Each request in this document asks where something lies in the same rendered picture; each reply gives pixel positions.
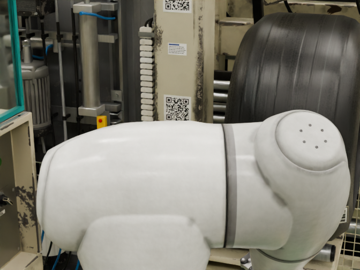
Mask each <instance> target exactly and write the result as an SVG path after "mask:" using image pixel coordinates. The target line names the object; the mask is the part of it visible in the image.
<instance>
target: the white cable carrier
mask: <svg viewBox="0 0 360 270"><path fill-rule="evenodd" d="M140 32H150V33H154V25H152V26H151V27H149V26H148V24H147V27H144V26H143V27H141V28H140ZM140 38H143V39H141V40H140V44H143V45H141V46H140V50H143V51H141V52H140V56H143V57H142V58H140V62H142V63H141V65H140V68H141V69H142V70H140V74H143V75H142V76H141V77H140V79H141V80H143V81H142V82H141V83H140V85H141V86H143V87H142V88H141V92H143V93H141V98H143V99H141V103H143V104H142V105H141V109H143V110H142V111H141V114H142V115H143V116H142V117H141V120H142V121H143V122H151V121H156V116H155V38H154V37H142V36H140Z"/></svg>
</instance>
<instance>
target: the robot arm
mask: <svg viewBox="0 0 360 270"><path fill-rule="evenodd" d="M350 182H351V180H350V172H349V168H348V160H347V155H346V149H345V145H344V142H343V139H342V136H341V134H340V132H339V131H338V129H337V128H336V126H335V125H334V124H333V123H332V122H331V121H330V120H328V119H327V118H326V117H324V116H322V115H320V114H318V113H315V112H312V111H308V110H291V111H287V112H283V113H280V114H277V115H274V116H271V117H269V118H267V119H266V120H264V121H263V122H254V123H235V124H211V123H202V122H195V121H151V122H131V123H121V124H116V125H112V126H107V127H103V128H100V129H96V130H93V131H90V132H87V133H84V134H81V135H79V136H76V137H74V138H71V139H69V140H67V141H65V142H63V143H61V144H59V145H57V146H55V147H53V148H51V149H50V150H48V151H47V153H46V155H45V156H44V158H43V161H42V164H41V168H40V173H39V180H38V184H37V195H36V213H37V218H38V221H39V224H40V226H41V228H42V229H43V231H44V233H45V235H46V236H47V237H48V238H49V239H50V240H51V241H52V242H53V243H54V244H55V245H56V246H57V247H59V248H60V249H62V250H65V251H73V252H77V256H78V259H79V261H80V264H81V266H82V268H83V270H206V267H207V264H208V261H209V258H210V255H211V249H215V248H249V250H250V251H249V252H248V254H247V255H245V256H244V257H242V258H241V259H240V264H241V270H304V268H303V267H304V266H305V265H306V264H307V263H308V262H309V261H310V260H311V259H312V258H314V257H315V256H316V255H317V254H318V253H319V252H320V251H321V250H322V248H323V247H324V245H325V244H326V242H327V241H328V240H329V239H330V238H331V236H332V235H333V234H334V233H335V231H336V230H337V228H338V226H339V223H340V221H341V218H342V216H343V213H344V210H345V208H346V205H347V201H348V197H349V191H350Z"/></svg>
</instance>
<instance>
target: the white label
mask: <svg viewBox="0 0 360 270"><path fill-rule="evenodd" d="M348 209H349V206H346V208H345V210H344V213H343V216H342V218H341V221H340V223H339V224H342V223H348Z"/></svg>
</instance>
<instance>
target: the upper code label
mask: <svg viewBox="0 0 360 270"><path fill-rule="evenodd" d="M163 12H179V13H192V0H163Z"/></svg>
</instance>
